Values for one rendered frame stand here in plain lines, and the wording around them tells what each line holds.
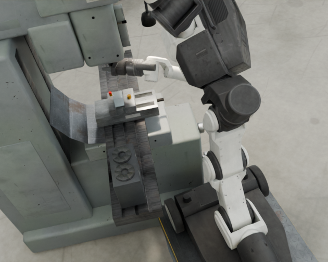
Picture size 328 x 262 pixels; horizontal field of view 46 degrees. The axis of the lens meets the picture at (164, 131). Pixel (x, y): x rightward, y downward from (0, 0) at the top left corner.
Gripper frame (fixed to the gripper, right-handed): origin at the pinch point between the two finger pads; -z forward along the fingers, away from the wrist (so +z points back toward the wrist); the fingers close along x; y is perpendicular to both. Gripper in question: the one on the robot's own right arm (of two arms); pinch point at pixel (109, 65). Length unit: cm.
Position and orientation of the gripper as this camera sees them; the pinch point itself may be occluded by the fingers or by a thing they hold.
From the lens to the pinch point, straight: 204.2
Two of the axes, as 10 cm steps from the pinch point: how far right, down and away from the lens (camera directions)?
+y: 1.3, 6.5, 7.5
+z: 9.6, 1.1, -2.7
